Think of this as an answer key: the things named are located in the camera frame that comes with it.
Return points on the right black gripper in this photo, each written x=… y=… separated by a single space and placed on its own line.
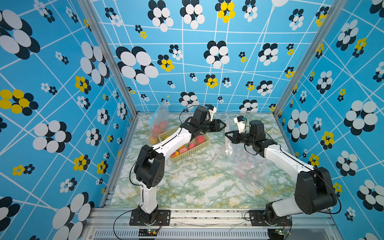
x=234 y=138

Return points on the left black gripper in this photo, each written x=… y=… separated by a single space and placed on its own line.
x=216 y=125

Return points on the pale green plastic basket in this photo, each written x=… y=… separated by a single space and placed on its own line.
x=176 y=158

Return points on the pink red peach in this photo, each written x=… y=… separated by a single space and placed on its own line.
x=163 y=125

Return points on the clear zip-top bag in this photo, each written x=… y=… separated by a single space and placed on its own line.
x=161 y=114

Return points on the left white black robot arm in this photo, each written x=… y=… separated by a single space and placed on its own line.
x=150 y=165

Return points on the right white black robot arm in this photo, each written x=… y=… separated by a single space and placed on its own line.
x=314 y=190

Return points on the pink peach right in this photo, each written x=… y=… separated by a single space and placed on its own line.
x=200 y=139

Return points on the pink peach centre back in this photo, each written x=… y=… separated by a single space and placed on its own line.
x=192 y=145

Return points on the pink peach front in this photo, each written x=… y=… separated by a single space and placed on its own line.
x=183 y=150

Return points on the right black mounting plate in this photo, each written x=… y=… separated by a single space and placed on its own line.
x=258 y=218

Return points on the black mounting plate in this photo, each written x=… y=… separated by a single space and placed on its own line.
x=258 y=218
x=156 y=218

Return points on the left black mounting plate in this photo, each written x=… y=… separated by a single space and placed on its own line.
x=156 y=218

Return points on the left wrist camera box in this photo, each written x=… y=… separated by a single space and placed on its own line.
x=212 y=111

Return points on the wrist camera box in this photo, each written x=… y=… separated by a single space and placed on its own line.
x=241 y=123
x=212 y=111

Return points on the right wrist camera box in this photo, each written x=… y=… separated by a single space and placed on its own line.
x=241 y=123

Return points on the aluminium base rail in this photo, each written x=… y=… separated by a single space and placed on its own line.
x=209 y=224

